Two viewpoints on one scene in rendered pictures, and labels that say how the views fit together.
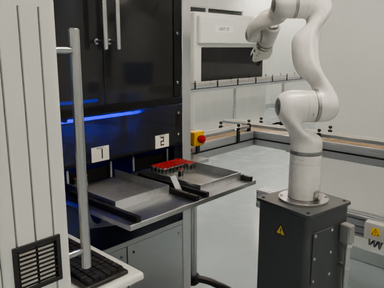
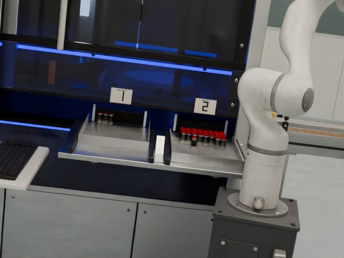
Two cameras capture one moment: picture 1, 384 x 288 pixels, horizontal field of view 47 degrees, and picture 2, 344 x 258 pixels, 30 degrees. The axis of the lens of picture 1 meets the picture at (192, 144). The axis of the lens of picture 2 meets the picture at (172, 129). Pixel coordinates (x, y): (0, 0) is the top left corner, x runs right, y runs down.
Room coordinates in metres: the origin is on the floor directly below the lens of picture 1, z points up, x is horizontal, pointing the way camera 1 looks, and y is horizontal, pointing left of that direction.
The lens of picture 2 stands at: (0.08, -1.54, 1.54)
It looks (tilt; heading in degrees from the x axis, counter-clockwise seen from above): 14 degrees down; 44
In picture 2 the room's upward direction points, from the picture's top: 8 degrees clockwise
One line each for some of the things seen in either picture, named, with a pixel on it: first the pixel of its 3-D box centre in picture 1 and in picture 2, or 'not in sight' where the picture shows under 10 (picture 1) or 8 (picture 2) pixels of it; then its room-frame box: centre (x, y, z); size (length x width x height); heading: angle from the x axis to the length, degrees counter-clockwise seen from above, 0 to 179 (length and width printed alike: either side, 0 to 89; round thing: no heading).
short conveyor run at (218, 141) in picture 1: (210, 139); (320, 135); (2.49, -0.10, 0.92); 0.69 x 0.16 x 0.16; 137
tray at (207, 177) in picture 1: (191, 174); (203, 148); (1.86, 0.00, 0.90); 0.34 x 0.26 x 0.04; 47
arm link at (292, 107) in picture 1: (299, 122); (264, 108); (1.64, -0.40, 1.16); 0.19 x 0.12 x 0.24; 96
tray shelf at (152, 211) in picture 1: (159, 188); (158, 147); (1.75, 0.14, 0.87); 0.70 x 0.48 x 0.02; 137
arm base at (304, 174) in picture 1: (304, 176); (261, 177); (1.64, -0.43, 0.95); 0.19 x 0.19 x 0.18
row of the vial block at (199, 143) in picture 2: (176, 169); (202, 140); (1.92, 0.07, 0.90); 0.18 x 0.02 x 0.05; 137
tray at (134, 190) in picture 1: (115, 187); (116, 130); (1.67, 0.30, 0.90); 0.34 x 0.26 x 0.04; 47
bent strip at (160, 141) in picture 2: (185, 186); (159, 148); (1.65, 0.03, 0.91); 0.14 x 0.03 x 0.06; 47
